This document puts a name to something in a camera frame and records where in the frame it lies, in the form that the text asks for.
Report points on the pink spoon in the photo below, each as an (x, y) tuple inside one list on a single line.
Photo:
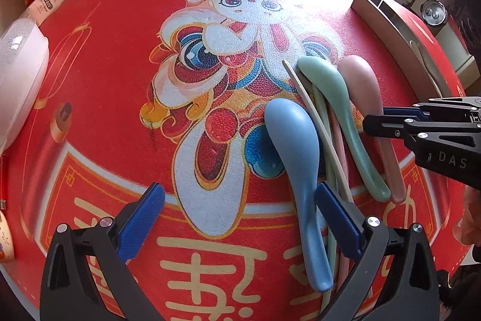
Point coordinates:
[(357, 76)]

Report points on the steel utensil holder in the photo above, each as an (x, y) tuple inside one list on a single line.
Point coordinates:
[(390, 20)]

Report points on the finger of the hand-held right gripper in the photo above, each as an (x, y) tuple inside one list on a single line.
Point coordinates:
[(383, 124), (402, 113)]

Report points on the light green spoon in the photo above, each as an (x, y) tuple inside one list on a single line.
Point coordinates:
[(319, 74)]

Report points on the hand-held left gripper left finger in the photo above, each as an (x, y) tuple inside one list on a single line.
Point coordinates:
[(142, 219)]

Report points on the white chopstick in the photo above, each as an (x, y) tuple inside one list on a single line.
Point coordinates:
[(300, 88)]

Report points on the light blue spoon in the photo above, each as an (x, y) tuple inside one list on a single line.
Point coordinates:
[(289, 133)]

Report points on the silver electric pressure cooker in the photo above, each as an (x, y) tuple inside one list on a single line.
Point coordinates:
[(433, 14)]

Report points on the beige ceramic vessel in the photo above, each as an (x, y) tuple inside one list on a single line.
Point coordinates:
[(3, 242)]

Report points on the white plastic lid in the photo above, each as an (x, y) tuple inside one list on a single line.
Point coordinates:
[(18, 80)]

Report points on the person's right hand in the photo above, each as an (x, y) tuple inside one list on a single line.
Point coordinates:
[(469, 230)]

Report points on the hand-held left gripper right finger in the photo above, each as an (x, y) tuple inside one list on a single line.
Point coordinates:
[(338, 223)]

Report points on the red printed table mat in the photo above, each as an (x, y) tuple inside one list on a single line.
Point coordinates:
[(112, 80)]

